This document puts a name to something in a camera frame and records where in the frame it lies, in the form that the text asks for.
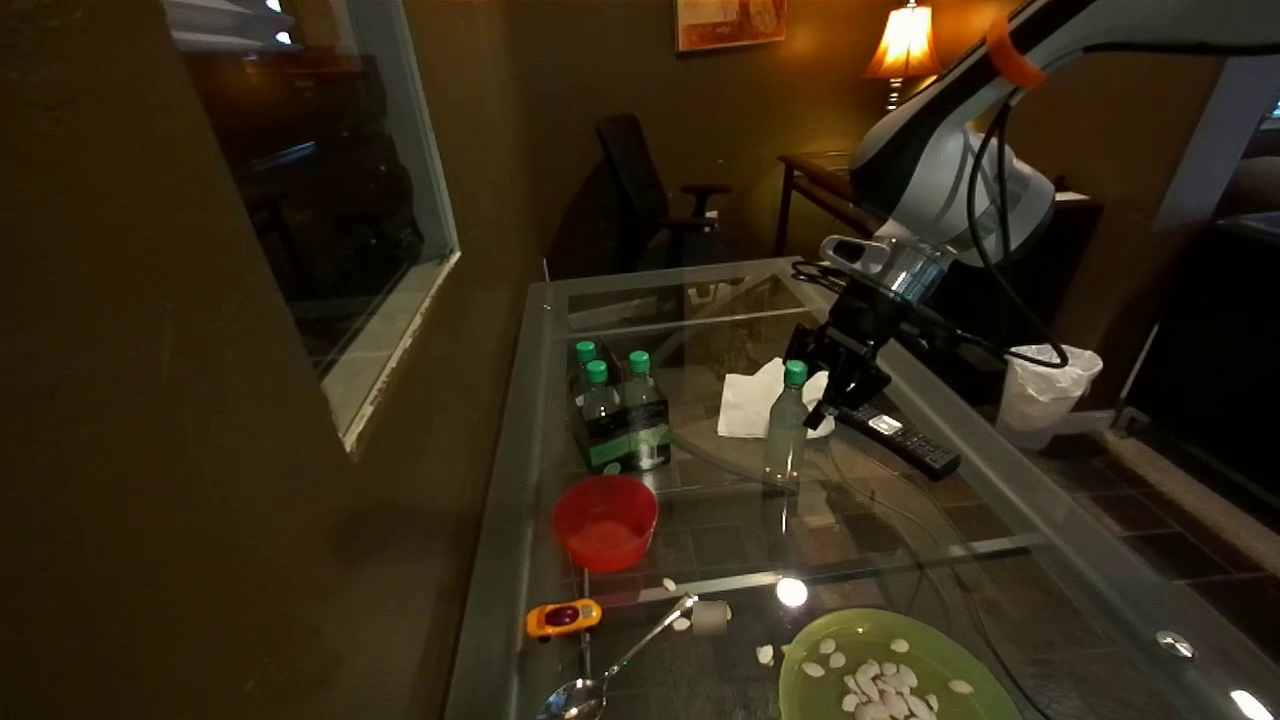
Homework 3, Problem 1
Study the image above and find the green capped bottle in pack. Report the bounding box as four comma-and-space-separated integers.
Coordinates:
619, 347, 672, 452
577, 358, 622, 458
568, 335, 602, 401

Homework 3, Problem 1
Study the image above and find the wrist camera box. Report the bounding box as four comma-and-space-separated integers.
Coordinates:
816, 230, 888, 275

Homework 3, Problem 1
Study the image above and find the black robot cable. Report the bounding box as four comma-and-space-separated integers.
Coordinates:
960, 96, 1072, 371

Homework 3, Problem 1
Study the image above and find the black office chair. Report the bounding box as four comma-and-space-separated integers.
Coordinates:
593, 112, 737, 271

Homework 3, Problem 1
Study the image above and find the red plastic cup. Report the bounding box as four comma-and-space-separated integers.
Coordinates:
552, 478, 663, 580

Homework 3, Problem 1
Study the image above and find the white framed window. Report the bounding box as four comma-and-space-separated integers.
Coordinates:
154, 0, 462, 458

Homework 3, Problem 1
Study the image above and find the green plate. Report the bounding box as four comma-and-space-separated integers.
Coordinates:
775, 606, 1023, 720

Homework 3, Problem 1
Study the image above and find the table lamp with shade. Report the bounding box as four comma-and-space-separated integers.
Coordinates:
862, 0, 938, 122

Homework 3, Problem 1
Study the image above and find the metal spoon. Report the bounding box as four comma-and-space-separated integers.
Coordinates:
534, 593, 702, 720

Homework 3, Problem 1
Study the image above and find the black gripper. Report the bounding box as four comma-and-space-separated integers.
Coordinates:
797, 271, 928, 433

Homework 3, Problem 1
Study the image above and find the white paper napkin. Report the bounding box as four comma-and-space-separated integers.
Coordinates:
712, 353, 846, 445

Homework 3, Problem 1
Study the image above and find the framed wall picture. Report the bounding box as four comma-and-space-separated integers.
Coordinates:
672, 0, 793, 58

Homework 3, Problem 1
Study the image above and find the clear bottle with green cap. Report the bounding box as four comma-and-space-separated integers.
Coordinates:
762, 358, 816, 501

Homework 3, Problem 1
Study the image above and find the dark green bottle box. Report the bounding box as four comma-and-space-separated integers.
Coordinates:
573, 394, 674, 481

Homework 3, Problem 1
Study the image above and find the pile of white pieces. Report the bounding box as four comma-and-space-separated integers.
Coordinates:
834, 656, 938, 720

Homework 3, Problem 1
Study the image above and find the black remote control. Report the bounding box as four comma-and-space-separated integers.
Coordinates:
852, 404, 963, 481

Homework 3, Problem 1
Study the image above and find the white lined trash bin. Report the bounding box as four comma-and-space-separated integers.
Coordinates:
996, 342, 1107, 458

